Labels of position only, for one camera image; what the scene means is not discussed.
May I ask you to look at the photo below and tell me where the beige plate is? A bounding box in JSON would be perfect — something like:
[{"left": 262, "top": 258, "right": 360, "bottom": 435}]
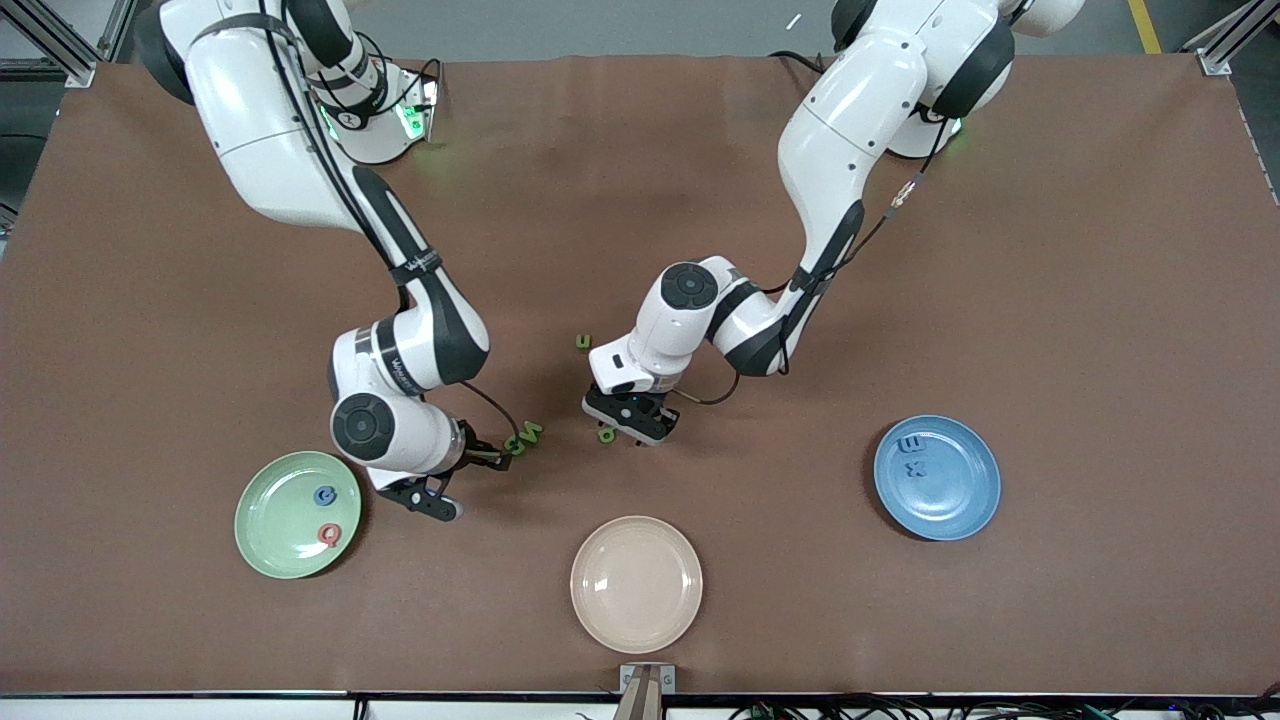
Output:
[{"left": 570, "top": 516, "right": 704, "bottom": 655}]

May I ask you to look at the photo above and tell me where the green plate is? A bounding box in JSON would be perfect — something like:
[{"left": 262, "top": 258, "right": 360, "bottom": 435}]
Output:
[{"left": 234, "top": 451, "right": 363, "bottom": 580}]

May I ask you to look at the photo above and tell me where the blue plate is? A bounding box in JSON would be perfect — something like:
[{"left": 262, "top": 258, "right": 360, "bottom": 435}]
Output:
[{"left": 873, "top": 415, "right": 1002, "bottom": 542}]

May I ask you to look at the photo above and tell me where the brown table cover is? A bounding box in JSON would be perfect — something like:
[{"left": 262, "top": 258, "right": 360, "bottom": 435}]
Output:
[{"left": 0, "top": 52, "right": 1280, "bottom": 698}]

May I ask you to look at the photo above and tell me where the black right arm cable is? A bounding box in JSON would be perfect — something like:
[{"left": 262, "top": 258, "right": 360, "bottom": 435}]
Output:
[{"left": 262, "top": 0, "right": 523, "bottom": 446}]

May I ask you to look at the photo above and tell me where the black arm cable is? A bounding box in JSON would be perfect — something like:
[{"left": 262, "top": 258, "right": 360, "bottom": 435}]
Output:
[
  {"left": 262, "top": 0, "right": 523, "bottom": 446},
  {"left": 668, "top": 118, "right": 951, "bottom": 407}
]

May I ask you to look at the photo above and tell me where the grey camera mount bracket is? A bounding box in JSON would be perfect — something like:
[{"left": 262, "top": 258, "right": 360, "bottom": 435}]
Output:
[{"left": 619, "top": 664, "right": 677, "bottom": 720}]

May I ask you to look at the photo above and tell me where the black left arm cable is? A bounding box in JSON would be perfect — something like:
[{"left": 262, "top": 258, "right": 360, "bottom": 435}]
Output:
[{"left": 668, "top": 118, "right": 951, "bottom": 407}]

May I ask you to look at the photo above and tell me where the aluminium frame profile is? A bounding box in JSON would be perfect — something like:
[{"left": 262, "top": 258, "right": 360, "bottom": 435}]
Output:
[
  {"left": 0, "top": 0, "right": 98, "bottom": 89},
  {"left": 1183, "top": 0, "right": 1280, "bottom": 77}
]

